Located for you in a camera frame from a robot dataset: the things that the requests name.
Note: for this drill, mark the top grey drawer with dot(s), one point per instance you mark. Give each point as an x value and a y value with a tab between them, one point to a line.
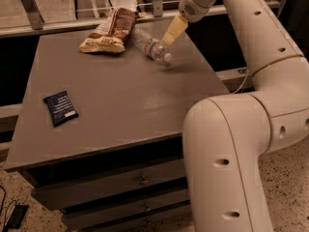
63	195

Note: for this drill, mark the bottom grey drawer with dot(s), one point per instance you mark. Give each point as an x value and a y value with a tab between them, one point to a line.
138	222

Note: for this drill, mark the brown chip bag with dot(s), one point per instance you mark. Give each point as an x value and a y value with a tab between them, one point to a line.
110	36

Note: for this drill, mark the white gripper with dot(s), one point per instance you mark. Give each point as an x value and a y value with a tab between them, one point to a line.
188	6

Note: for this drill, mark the dark blue snack packet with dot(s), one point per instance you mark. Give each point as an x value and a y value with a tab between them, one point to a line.
60	108

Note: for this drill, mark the grey drawer cabinet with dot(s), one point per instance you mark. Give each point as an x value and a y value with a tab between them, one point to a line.
131	111

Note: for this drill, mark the clear plastic water bottle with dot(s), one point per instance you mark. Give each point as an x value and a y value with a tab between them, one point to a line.
150	45

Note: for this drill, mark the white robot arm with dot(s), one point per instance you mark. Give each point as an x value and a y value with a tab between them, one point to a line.
224	136

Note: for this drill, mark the grey metal rail frame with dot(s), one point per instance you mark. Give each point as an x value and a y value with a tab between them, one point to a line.
37	17

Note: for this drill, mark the black device on floor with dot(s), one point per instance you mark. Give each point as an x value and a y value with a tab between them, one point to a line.
16	217

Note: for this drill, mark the middle grey drawer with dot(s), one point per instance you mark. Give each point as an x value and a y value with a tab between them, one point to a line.
139	202

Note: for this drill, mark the grey drawer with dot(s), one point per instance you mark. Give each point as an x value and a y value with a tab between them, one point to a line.
63	195
138	222
139	202

